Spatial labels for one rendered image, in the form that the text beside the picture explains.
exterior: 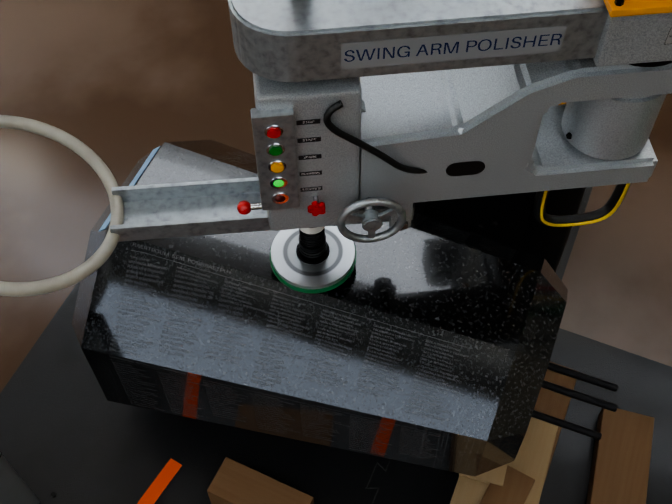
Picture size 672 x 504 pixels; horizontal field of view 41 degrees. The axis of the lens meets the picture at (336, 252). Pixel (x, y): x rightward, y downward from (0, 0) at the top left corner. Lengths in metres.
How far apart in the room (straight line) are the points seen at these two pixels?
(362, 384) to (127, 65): 2.21
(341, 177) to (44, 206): 1.96
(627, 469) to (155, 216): 1.65
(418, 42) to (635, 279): 1.98
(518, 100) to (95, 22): 2.82
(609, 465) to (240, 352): 1.23
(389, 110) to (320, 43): 0.33
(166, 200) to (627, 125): 1.04
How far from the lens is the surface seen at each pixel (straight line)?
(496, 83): 1.84
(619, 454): 2.98
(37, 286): 1.96
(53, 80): 4.09
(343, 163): 1.83
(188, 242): 2.38
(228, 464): 2.81
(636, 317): 3.34
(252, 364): 2.36
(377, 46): 1.61
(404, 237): 2.36
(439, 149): 1.86
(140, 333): 2.46
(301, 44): 1.59
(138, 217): 2.12
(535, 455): 2.79
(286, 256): 2.25
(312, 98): 1.68
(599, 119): 1.95
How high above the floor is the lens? 2.74
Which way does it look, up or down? 55 degrees down
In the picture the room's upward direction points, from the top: 1 degrees counter-clockwise
